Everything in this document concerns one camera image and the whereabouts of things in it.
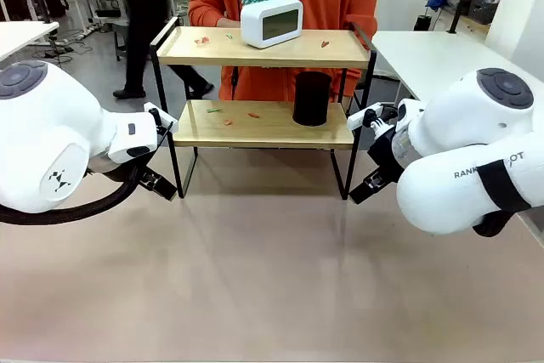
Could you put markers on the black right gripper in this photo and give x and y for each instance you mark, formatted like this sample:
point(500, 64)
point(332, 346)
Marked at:
point(384, 157)

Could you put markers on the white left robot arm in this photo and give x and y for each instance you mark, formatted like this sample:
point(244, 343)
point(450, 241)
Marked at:
point(51, 125)

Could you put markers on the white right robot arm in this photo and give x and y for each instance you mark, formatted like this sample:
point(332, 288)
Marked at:
point(459, 125)

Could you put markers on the person's right hand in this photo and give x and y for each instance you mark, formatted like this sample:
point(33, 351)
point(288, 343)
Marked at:
point(227, 23)

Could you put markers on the long green paper scrap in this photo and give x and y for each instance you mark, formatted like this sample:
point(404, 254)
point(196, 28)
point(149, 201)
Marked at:
point(213, 110)

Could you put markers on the black cylindrical cup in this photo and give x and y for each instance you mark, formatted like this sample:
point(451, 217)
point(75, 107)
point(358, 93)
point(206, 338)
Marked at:
point(312, 99)

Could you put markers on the large white table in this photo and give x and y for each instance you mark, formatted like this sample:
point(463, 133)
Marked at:
point(425, 52)

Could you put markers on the orange-red paper scrap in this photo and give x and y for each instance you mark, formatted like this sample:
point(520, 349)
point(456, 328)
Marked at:
point(202, 41)

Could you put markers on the black stool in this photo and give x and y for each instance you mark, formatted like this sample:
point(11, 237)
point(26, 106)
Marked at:
point(121, 25)

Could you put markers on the small black object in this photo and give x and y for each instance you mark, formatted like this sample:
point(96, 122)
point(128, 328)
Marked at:
point(423, 24)

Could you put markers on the person in black clothes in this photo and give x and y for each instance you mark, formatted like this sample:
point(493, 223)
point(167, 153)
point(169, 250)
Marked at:
point(144, 6)

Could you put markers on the white digital clock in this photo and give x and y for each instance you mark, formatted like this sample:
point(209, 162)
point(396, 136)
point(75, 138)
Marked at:
point(255, 23)

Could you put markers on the white side table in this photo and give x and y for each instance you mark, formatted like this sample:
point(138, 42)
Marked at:
point(21, 35)

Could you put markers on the black backpack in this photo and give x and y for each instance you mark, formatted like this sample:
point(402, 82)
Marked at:
point(55, 1)

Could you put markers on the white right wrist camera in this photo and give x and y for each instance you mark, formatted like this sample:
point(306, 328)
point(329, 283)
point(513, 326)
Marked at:
point(357, 120)

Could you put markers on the wooden shelf black metal frame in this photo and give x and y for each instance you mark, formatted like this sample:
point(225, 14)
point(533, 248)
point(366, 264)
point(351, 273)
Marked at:
point(272, 125)

